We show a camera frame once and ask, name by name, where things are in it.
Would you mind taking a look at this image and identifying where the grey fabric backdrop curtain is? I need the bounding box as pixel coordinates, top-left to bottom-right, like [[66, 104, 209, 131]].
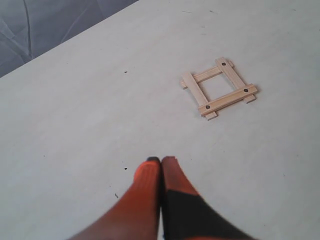
[[0, 0, 134, 76]]

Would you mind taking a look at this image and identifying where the plain wooden stick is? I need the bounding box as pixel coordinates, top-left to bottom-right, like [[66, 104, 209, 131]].
[[182, 72, 211, 110]]

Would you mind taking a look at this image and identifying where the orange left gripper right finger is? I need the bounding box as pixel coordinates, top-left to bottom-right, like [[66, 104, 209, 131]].
[[161, 156, 253, 240]]

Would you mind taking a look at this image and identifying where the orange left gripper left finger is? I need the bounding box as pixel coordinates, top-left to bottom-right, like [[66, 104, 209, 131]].
[[71, 156, 162, 240]]

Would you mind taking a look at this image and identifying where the horizontal wooden stick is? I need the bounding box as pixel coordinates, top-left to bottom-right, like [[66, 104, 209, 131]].
[[179, 60, 234, 90]]

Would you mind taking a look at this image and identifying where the wooden stick with two holes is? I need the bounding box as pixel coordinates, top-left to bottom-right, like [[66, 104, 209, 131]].
[[215, 57, 256, 104]]

